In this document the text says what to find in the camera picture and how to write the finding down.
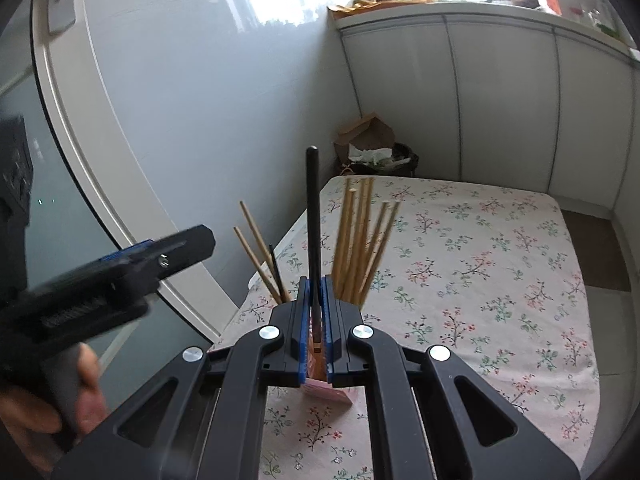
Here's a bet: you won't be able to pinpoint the glass door with white frame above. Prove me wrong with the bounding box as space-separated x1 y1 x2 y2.
0 0 242 361

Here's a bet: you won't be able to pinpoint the brown cardboard box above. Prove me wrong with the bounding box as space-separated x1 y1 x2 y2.
333 112 396 177

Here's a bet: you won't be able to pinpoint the person's left hand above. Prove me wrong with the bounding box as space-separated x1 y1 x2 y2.
0 343 112 437

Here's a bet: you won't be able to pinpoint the bundle of wooden chopsticks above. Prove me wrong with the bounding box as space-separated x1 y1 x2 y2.
331 176 401 309

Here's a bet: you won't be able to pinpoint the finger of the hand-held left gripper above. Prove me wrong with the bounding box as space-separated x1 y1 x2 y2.
99 224 217 297

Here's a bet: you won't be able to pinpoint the wooden chopstick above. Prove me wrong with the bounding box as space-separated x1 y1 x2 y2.
232 226 282 306
239 200 293 305

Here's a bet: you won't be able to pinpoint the dark trash bin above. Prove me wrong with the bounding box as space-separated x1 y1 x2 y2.
392 142 420 177

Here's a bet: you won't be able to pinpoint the black chopstick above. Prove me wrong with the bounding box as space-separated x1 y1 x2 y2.
305 145 326 356
269 244 286 302

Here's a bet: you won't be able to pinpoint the crumpled white paper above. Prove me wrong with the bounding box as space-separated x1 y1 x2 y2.
348 144 387 166

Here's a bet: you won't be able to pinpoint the floral tablecloth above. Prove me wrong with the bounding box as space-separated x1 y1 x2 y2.
207 176 601 480

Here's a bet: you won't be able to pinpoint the pink chopstick holder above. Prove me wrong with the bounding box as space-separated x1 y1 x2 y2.
301 325 362 409

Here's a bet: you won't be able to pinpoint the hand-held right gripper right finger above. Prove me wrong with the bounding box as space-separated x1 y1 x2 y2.
323 274 581 480

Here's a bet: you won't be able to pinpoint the brown floor mat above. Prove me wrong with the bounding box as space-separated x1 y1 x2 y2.
558 208 634 292

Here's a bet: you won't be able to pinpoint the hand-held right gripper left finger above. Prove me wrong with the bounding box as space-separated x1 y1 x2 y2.
50 276 312 480

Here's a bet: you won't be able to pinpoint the white base cabinets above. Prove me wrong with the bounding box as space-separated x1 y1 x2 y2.
334 1 640 222

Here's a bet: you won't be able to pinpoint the yellow cloth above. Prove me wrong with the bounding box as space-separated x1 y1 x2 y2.
327 0 437 24

